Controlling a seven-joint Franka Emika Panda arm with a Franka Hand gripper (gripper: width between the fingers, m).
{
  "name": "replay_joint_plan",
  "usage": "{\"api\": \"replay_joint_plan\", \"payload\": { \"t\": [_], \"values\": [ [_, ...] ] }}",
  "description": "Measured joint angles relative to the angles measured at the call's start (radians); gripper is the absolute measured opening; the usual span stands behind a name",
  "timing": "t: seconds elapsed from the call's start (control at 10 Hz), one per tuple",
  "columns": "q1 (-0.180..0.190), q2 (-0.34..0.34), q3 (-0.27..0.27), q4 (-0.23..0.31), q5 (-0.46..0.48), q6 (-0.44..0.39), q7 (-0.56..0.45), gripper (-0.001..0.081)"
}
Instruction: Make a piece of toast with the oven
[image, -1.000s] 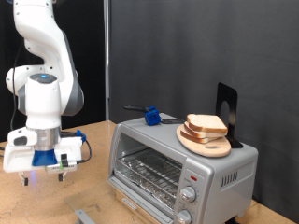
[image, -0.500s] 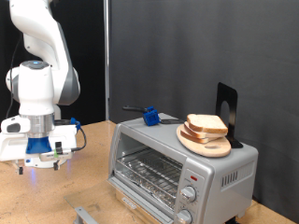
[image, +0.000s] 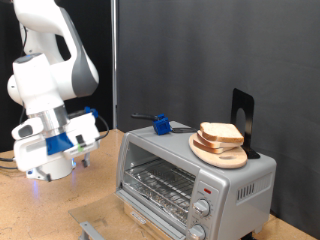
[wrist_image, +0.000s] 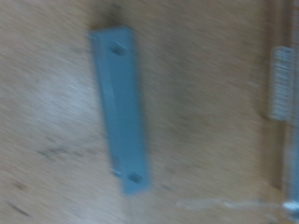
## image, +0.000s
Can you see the round wooden board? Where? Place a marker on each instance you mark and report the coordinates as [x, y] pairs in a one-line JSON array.
[[226, 160]]

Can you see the silver oven knob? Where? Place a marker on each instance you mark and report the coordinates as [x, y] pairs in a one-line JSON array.
[[202, 208], [196, 232]]

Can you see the silver toaster oven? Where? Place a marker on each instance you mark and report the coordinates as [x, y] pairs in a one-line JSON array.
[[220, 186]]

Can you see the glass toaster oven door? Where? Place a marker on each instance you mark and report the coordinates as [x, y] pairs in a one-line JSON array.
[[100, 213]]

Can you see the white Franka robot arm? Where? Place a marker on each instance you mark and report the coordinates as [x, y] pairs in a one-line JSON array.
[[43, 83]]

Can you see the vertical metal pole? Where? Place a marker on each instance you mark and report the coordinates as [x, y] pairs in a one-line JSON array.
[[114, 66]]

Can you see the spatula with blue block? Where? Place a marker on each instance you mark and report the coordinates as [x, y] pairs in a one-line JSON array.
[[162, 126]]

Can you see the wrist camera on blue mount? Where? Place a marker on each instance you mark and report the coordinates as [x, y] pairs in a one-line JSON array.
[[58, 144]]

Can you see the black metal bookend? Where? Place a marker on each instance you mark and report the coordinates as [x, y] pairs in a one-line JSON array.
[[241, 100]]

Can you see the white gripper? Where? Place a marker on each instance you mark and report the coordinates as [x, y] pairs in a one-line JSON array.
[[30, 156]]

